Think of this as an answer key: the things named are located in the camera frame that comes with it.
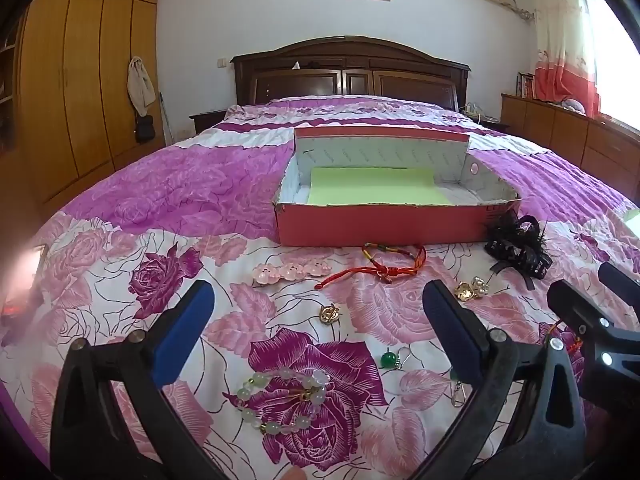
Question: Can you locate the low wooden cabinet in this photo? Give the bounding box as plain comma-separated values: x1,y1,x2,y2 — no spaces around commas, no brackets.
501,92,640,201

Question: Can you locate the cream and red curtain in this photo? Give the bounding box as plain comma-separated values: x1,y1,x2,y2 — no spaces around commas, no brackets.
532,0,601,118

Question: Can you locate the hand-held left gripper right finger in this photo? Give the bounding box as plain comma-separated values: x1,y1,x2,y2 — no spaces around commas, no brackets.
415,280,587,480

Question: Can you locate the pale jade bead bracelet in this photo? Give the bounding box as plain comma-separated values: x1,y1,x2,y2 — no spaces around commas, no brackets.
236,367,331,436

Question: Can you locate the light green paper sheet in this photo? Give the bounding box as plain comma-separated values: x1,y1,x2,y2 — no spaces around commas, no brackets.
306,167,453,207

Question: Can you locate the window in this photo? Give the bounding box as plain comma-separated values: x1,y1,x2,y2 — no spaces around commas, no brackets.
585,0,640,131

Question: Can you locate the red braided string bracelet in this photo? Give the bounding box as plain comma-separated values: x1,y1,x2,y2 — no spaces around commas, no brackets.
315,242,427,291

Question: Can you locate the beige hanging cloth bag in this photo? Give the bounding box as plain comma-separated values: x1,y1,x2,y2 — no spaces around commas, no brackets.
127,56,157,111

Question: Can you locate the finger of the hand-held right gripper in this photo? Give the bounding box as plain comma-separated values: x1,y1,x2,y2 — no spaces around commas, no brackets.
598,261,640,306
546,279,622,342

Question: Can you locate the smartphone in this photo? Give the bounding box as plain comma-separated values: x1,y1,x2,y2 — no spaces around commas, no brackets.
0,243,49,318

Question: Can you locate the orange string charm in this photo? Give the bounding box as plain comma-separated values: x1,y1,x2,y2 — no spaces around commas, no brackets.
542,320,583,361

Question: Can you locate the dark wooden nightstand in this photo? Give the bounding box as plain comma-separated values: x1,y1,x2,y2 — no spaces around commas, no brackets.
470,110,511,133
189,109,228,136

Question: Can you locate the black feathered hair claw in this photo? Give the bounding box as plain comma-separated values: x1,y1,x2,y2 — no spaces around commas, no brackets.
484,209,553,291

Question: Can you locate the pink pig hair clip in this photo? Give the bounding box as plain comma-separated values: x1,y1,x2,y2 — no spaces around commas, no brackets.
252,259,333,285

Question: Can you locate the green bead earring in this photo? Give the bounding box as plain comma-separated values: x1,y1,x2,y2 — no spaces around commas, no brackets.
447,367,468,408
379,350,408,372

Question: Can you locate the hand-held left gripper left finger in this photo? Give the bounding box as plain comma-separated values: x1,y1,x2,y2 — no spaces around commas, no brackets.
50,280,215,480

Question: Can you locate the dark wooden headboard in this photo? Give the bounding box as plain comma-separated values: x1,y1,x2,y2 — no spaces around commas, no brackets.
231,36,472,111

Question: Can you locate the red cardboard box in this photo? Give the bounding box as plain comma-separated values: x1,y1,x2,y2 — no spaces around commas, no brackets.
272,126,522,248

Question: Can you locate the pink floral bedspread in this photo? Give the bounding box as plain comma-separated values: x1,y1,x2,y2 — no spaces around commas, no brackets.
0,95,640,480

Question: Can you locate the wooden wardrobe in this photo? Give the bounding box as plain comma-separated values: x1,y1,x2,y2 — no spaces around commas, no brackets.
15,0,166,206

